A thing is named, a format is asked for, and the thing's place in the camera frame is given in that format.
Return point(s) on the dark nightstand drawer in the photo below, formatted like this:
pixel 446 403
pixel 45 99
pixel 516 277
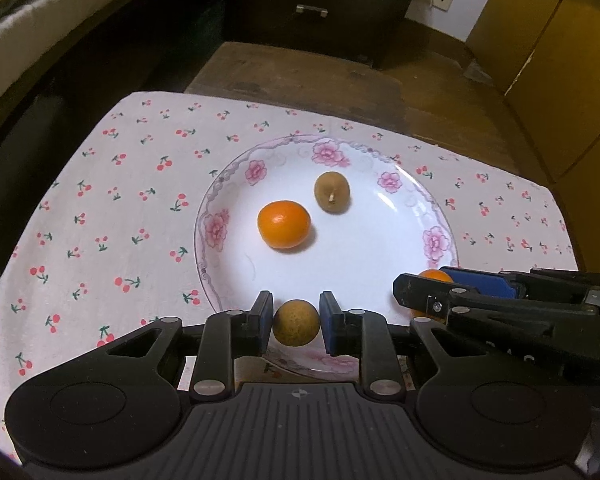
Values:
pixel 360 5

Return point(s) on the white floral plate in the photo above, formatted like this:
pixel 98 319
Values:
pixel 360 255

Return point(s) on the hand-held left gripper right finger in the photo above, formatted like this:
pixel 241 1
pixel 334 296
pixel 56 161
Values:
pixel 330 325

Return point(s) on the dark wooden nightstand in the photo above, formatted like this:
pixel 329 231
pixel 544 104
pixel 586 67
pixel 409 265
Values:
pixel 355 45

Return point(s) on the grey crumpled scrap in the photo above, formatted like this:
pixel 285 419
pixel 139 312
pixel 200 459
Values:
pixel 475 67

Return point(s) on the cherry print tablecloth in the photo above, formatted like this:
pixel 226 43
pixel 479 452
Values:
pixel 105 240

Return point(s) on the wooden wardrobe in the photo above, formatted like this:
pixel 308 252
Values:
pixel 555 60

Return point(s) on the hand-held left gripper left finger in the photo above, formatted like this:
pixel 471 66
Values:
pixel 266 320

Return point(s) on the beige mattress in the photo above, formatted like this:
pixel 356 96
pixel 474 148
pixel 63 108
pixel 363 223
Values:
pixel 30 35

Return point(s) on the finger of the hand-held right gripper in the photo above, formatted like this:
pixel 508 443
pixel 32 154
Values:
pixel 485 282
pixel 420 292

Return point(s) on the small orange mandarin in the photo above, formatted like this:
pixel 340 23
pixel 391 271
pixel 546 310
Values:
pixel 432 276
pixel 284 224

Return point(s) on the brown longan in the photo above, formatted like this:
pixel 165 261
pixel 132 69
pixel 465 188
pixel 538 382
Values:
pixel 296 322
pixel 330 187

